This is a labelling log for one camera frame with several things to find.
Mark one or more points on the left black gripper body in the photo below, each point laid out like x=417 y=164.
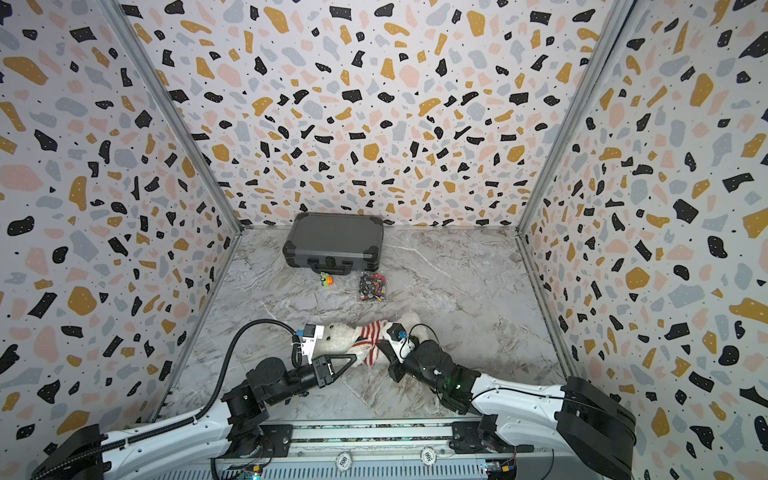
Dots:
x=302 y=379

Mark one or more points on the bag of toy bricks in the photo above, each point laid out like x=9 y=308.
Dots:
x=372 y=286

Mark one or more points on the dark grey hard case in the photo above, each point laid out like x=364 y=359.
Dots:
x=337 y=244

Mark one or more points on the small green orange toy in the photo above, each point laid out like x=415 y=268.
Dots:
x=326 y=279

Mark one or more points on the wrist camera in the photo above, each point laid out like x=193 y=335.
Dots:
x=399 y=339
x=308 y=337

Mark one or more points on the aluminium mounting rail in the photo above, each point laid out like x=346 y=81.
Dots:
x=385 y=449

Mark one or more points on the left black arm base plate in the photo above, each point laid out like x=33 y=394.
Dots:
x=262 y=441

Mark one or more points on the white teddy bear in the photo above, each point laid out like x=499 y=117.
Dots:
x=339 y=338

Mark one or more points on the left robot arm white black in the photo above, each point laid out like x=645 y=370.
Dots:
x=230 y=425

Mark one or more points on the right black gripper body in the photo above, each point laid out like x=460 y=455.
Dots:
x=399 y=364

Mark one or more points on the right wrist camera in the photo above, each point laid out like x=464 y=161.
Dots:
x=399 y=339

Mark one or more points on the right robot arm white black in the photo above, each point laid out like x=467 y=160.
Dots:
x=575 y=416

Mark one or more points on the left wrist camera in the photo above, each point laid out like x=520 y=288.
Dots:
x=308 y=337

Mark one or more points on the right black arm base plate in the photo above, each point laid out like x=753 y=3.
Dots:
x=469 y=437

